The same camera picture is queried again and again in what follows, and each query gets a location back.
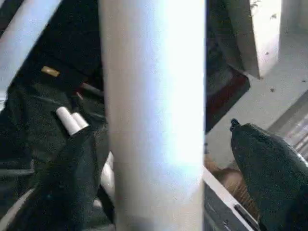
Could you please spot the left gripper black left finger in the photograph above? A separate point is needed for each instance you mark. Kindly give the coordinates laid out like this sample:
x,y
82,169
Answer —
x,y
67,192

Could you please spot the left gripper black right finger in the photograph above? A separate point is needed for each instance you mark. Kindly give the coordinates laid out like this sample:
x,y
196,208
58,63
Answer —
x,y
279,183

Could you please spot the black plastic mat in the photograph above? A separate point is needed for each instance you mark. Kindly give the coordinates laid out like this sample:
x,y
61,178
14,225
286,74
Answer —
x,y
29,125

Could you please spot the small yellow label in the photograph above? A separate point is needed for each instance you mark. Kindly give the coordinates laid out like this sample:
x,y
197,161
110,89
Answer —
x,y
50,71

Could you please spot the white square column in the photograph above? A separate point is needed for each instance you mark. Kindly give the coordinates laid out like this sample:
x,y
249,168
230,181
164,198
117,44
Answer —
x,y
257,33

